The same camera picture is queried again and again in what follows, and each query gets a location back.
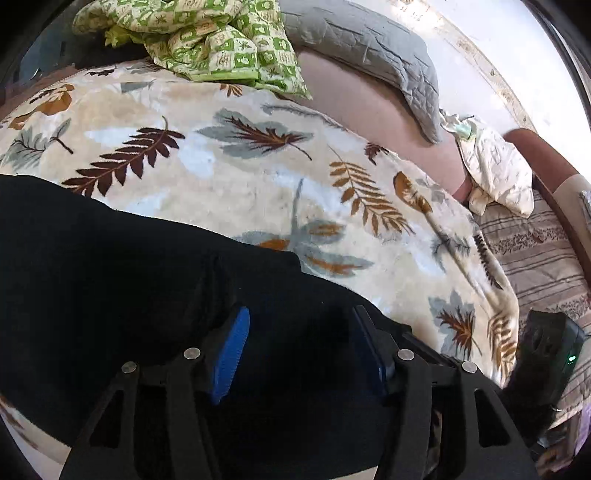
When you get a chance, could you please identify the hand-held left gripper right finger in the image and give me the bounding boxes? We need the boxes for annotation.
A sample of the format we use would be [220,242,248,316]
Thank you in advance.
[350,305,539,480]

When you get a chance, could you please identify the striped floral bedsheet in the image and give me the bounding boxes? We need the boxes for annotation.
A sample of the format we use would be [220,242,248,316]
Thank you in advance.
[473,189,591,430]

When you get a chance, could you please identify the white floral quilt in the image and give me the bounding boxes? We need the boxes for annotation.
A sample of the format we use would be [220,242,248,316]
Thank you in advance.
[438,111,535,217]

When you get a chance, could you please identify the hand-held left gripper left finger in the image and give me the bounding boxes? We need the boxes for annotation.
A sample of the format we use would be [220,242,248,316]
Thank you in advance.
[59,306,252,480]

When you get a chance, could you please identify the grey quilted pillow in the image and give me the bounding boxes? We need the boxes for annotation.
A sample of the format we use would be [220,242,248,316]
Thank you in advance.
[279,0,445,144]

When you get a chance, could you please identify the brown headboard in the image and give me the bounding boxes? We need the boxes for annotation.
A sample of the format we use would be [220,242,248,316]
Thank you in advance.
[503,128,591,259]

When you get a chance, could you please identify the green checkered quilt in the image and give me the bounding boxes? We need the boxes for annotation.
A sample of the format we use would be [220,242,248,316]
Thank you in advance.
[73,0,314,100]

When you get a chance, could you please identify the black pants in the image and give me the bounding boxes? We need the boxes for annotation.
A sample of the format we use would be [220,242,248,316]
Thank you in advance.
[0,174,462,480]

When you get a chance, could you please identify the leaf print fleece blanket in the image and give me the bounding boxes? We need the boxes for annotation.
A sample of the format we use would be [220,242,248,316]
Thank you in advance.
[0,62,522,462]

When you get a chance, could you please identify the pink bed sheet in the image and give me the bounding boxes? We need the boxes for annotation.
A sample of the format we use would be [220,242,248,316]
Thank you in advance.
[288,48,474,201]

